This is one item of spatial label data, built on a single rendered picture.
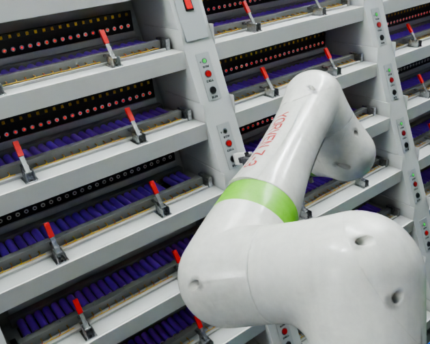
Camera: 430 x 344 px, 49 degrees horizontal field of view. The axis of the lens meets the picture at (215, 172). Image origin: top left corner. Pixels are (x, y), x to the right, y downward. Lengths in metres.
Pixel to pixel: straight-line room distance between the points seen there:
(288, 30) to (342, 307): 1.09
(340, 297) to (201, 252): 0.17
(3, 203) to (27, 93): 0.23
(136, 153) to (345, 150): 0.50
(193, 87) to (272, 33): 0.31
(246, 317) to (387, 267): 0.17
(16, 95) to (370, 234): 0.80
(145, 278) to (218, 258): 0.72
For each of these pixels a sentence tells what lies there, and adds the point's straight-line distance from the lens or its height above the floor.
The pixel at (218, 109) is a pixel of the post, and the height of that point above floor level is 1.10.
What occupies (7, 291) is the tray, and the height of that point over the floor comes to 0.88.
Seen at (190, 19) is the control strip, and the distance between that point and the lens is 1.24.
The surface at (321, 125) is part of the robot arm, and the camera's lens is 0.79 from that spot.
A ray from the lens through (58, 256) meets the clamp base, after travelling 1.12.
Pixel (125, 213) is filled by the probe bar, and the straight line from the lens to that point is 1.19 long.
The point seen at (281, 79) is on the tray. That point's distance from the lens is 1.47.
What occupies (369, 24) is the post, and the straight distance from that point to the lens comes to 1.69.
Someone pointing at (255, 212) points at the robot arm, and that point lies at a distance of 0.58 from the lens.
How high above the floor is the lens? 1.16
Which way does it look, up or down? 10 degrees down
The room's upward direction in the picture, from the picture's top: 17 degrees counter-clockwise
